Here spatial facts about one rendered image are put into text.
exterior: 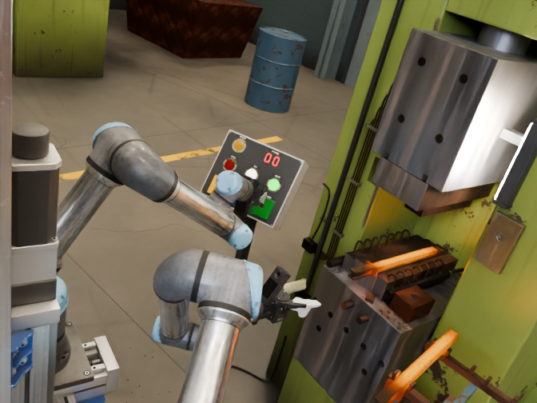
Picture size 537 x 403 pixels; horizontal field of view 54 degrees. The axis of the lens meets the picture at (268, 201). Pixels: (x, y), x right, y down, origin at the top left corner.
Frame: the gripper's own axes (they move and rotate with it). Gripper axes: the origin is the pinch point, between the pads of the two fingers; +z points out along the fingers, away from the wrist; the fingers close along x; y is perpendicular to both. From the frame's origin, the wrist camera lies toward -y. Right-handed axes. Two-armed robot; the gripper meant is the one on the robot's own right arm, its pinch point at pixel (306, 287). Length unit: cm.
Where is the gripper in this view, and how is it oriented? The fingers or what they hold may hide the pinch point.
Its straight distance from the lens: 163.3
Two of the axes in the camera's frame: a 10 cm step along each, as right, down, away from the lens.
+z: 7.8, -1.2, 6.1
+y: -2.3, 8.6, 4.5
